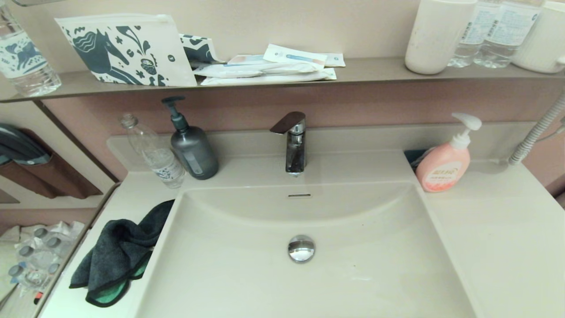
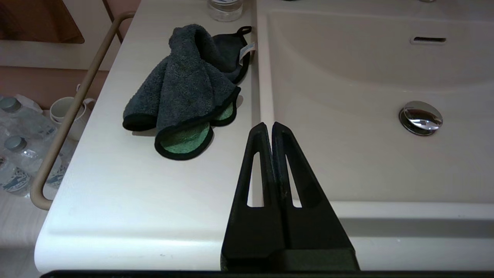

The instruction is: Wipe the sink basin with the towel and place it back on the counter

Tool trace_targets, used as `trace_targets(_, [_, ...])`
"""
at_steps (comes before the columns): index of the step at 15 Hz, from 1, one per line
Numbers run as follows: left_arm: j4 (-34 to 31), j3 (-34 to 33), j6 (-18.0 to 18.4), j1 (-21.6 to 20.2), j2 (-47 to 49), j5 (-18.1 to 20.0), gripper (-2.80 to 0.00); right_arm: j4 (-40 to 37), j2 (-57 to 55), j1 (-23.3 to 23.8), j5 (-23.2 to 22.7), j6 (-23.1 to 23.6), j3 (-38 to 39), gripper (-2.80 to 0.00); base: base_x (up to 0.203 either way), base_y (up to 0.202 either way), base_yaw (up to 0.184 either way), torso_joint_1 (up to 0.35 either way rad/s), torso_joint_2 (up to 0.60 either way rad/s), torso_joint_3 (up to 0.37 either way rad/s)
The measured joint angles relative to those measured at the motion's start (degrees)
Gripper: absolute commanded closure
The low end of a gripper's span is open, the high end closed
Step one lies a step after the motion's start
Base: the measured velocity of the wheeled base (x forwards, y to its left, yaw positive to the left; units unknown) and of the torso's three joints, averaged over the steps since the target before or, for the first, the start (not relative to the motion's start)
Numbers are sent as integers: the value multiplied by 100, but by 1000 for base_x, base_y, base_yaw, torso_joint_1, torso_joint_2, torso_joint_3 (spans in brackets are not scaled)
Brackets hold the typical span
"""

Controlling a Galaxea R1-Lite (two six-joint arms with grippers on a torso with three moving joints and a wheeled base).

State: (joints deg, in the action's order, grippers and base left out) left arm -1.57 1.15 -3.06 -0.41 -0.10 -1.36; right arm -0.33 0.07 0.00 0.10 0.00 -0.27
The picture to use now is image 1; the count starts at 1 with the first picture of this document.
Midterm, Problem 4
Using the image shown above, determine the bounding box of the small blue print pouch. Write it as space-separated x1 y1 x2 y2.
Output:
179 34 225 64

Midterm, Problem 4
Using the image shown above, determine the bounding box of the white sachet blue stripe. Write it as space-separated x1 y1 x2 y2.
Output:
263 44 328 70

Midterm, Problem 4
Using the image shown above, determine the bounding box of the long white sachet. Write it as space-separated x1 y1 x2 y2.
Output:
201 68 337 86
193 63 318 79

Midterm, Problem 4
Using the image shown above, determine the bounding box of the dark grey terry towel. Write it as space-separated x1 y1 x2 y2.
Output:
69 200 175 308

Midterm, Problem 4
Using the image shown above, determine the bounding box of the pink soap pump bottle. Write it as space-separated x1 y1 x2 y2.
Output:
416 113 482 193

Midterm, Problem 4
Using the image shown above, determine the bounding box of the clear water bottle white label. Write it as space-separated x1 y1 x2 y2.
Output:
448 0 490 68
475 0 543 69

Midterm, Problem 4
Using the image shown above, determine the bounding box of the plain white cup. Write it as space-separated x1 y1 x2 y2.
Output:
405 0 478 75

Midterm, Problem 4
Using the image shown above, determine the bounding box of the dark grey pump bottle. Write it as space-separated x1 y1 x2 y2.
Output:
161 96 219 180

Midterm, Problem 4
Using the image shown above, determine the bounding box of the chrome faucet brown lever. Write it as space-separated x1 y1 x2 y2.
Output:
270 111 307 177

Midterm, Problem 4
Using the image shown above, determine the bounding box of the clear water bottle blue print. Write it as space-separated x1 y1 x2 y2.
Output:
0 4 62 97

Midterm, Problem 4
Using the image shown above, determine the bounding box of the black hair dryer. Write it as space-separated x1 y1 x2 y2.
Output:
0 124 51 166

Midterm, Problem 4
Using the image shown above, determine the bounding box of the white sachet peach print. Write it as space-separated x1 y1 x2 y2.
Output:
227 54 267 65

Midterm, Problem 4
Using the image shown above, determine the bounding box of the white corrugated hose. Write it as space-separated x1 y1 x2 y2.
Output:
508 93 565 166

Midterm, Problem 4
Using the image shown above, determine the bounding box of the brown fabric holder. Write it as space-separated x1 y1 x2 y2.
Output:
0 128 103 199

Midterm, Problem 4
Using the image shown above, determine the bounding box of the white ceramic sink basin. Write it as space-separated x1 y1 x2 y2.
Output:
132 182 477 318

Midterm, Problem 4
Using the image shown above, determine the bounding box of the beige wall shelf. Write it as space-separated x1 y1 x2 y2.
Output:
0 57 565 103

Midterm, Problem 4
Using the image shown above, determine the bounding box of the empty clear plastic bottle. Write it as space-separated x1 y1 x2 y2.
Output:
121 114 187 189

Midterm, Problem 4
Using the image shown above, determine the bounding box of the chrome drain stopper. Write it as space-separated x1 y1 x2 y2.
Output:
288 235 316 264

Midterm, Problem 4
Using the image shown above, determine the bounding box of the dark blue packet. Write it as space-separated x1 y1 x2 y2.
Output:
404 149 435 170

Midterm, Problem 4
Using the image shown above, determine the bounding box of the white ribbed mug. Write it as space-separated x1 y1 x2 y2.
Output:
513 0 565 74

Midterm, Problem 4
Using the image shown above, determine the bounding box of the large horse print pouch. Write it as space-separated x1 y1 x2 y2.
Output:
55 13 198 87

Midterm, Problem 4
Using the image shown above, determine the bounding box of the plastic wrapped bottle pack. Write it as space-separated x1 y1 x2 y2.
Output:
0 221 85 302

